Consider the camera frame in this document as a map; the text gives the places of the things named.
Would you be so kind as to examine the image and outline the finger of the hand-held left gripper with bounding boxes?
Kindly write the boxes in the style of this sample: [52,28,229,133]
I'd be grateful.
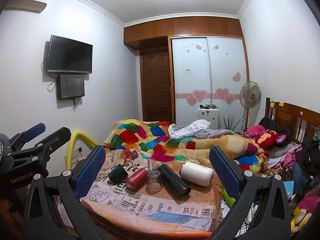
[9,123,46,146]
[34,127,72,156]

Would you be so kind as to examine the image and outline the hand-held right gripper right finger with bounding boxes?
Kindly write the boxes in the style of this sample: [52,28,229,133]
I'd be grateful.
[209,145,292,240]

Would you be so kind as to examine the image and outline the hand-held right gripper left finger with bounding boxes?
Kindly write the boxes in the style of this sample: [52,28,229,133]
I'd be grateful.
[21,145,107,240]

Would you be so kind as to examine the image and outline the white thermos cup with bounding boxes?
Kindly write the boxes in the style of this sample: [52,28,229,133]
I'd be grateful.
[179,162,214,187]

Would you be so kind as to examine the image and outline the dark green cup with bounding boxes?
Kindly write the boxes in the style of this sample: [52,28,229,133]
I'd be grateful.
[107,164,129,186]

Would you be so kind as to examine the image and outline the black thermos cup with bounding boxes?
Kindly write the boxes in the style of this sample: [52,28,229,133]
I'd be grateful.
[156,163,192,201]

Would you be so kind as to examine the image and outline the clear glass cup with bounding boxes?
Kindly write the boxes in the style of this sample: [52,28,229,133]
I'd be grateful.
[146,169,163,194]

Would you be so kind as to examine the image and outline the yellow foam tube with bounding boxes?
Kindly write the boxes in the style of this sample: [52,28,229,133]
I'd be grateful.
[65,129,99,176]

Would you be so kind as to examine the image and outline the red metal bottle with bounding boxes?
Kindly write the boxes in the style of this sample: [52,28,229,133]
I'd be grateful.
[125,168,149,190]

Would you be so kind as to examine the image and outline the dry decorative twigs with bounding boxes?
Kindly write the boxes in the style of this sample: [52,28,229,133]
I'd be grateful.
[222,114,242,132]

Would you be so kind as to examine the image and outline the white floor appliance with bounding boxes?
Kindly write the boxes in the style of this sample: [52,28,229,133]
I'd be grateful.
[197,107,220,131]

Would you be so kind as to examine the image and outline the grey striped cloth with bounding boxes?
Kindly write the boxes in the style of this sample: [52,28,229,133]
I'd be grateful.
[168,119,241,139]

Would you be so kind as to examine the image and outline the red plush toy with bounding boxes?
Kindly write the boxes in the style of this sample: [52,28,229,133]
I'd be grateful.
[244,125,292,153]

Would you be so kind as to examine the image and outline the colourful patchwork blanket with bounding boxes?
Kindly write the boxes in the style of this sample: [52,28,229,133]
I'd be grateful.
[104,119,270,178]

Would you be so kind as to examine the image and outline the black bag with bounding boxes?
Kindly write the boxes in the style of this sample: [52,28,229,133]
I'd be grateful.
[258,116,278,131]

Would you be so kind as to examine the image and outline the light blue paper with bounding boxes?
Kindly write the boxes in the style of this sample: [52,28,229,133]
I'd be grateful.
[282,180,296,198]

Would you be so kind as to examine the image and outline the newspaper print tablecloth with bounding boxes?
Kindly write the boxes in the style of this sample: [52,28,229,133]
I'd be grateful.
[80,149,224,240]

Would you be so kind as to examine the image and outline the standing fan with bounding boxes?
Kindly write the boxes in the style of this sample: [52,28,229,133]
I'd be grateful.
[239,81,262,134]

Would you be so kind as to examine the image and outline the wooden bed headboard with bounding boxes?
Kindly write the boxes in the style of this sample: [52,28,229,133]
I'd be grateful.
[265,97,320,143]

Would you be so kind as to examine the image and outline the dark clothing pile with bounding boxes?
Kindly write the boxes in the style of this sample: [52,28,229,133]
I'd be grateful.
[299,127,320,186]

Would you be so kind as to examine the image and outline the sliding wardrobe with heart stickers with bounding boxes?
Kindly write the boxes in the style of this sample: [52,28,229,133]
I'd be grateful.
[170,36,250,131]

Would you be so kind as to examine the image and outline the yellow plush toy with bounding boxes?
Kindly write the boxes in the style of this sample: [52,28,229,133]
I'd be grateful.
[291,207,313,233]

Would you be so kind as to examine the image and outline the brown wooden door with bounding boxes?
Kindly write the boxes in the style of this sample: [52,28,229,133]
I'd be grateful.
[139,49,173,123]

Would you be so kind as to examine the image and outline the wooden overhead cabinet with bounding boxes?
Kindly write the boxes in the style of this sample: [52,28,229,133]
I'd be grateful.
[124,17,244,52]

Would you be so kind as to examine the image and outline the small black wall monitor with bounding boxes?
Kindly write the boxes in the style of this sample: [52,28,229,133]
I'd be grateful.
[57,74,86,101]

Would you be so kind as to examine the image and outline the black wall television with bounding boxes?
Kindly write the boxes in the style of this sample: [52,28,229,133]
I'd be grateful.
[47,35,93,74]

